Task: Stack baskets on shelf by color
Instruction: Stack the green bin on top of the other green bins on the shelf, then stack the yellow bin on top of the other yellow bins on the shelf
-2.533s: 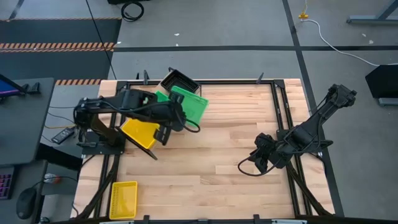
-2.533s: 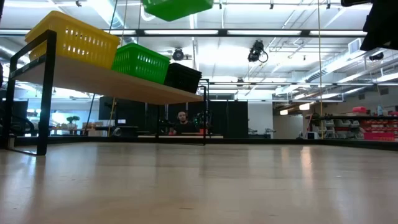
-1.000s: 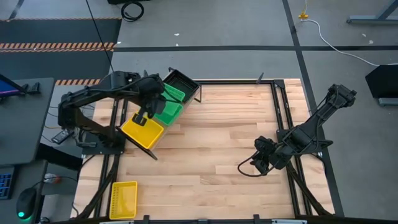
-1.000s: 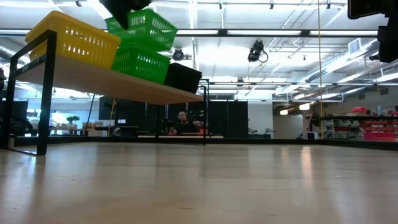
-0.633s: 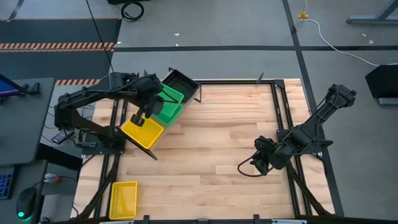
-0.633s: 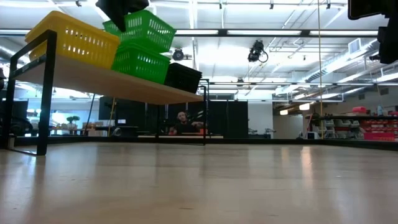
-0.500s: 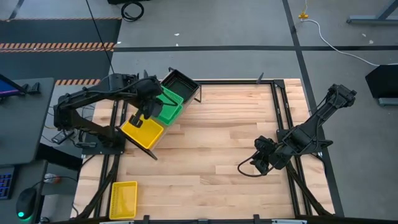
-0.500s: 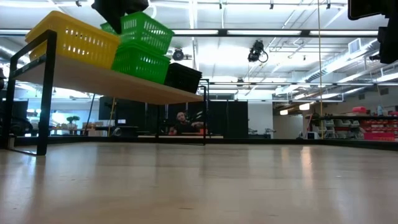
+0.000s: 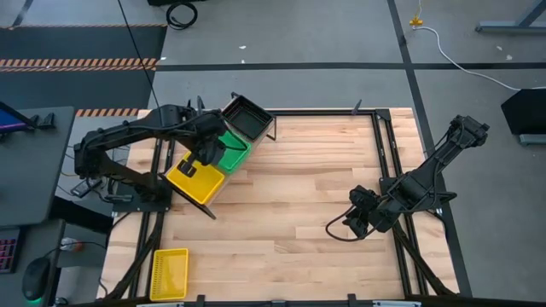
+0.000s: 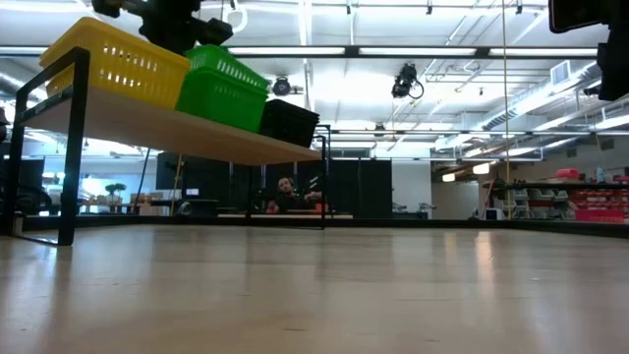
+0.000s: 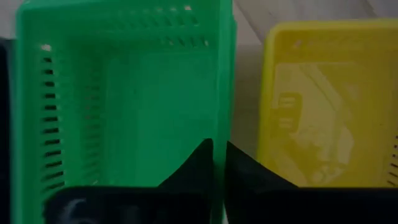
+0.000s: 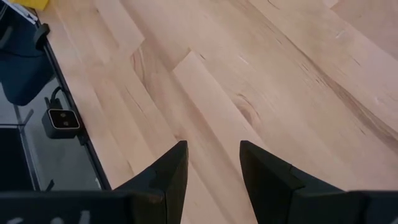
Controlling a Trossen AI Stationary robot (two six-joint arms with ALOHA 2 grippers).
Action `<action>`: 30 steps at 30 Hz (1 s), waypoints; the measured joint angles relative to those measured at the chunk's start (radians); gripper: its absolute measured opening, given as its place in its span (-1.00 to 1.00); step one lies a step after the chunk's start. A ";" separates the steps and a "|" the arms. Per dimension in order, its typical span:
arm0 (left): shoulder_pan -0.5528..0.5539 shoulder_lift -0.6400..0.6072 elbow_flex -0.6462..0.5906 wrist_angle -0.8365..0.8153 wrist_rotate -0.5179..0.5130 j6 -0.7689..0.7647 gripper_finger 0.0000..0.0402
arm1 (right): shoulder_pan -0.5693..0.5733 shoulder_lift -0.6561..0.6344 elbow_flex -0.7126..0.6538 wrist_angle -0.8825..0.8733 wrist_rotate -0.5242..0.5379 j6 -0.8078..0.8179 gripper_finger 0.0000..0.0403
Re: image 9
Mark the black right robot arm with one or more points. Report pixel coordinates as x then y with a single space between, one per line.
431 175

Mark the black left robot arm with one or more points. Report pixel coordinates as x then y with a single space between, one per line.
128 130

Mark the black monitor stand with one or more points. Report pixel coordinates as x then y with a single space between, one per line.
47 122

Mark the wooden shelf with black frame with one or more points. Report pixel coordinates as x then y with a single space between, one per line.
260 138

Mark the backlit keyboard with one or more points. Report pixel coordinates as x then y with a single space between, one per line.
8 256

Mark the grey metal desk leg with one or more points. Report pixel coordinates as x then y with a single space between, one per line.
507 27

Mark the computer monitor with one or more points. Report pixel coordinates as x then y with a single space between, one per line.
8 121

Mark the white bracket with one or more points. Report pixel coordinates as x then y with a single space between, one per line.
396 304
160 304

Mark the black power adapter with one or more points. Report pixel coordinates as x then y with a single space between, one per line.
85 188

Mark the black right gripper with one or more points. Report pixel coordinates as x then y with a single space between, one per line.
369 206

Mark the black computer mouse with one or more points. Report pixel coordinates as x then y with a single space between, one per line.
36 279

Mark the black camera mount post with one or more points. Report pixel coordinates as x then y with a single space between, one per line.
356 107
199 102

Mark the small white orange device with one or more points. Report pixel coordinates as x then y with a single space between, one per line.
68 244

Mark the black metal table frame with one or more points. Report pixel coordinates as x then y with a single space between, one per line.
324 113

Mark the grey metal foot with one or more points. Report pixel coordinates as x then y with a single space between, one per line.
533 140

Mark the black hazard-striped floor mat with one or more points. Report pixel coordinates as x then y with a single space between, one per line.
64 89

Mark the black desk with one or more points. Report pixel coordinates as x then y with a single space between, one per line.
34 170

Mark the black frame clamp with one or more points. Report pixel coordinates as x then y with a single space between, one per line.
352 299
200 300

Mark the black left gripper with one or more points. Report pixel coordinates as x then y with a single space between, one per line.
209 140

